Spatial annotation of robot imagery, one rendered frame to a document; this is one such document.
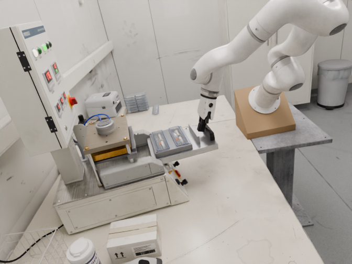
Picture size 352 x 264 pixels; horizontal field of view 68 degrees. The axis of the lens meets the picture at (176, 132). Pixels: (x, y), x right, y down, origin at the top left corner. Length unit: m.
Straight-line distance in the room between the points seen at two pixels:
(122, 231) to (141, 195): 0.18
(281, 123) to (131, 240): 1.09
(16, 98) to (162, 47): 2.73
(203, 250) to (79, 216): 0.52
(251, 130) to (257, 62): 1.81
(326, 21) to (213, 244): 0.84
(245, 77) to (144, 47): 1.33
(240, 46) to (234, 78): 2.29
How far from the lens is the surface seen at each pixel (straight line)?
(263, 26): 0.97
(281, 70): 1.33
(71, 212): 1.18
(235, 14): 3.17
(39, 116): 0.98
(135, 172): 1.07
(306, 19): 1.00
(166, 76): 3.62
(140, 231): 1.02
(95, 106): 2.15
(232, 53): 1.04
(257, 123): 1.62
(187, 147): 1.13
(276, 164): 1.87
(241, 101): 1.66
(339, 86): 3.75
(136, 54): 3.57
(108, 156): 1.10
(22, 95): 0.97
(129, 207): 1.17
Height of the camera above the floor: 1.57
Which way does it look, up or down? 27 degrees down
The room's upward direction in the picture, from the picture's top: 11 degrees counter-clockwise
